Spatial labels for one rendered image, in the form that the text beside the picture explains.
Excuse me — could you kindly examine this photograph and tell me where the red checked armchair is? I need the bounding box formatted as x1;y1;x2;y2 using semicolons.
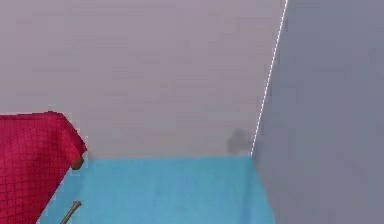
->
0;111;88;224

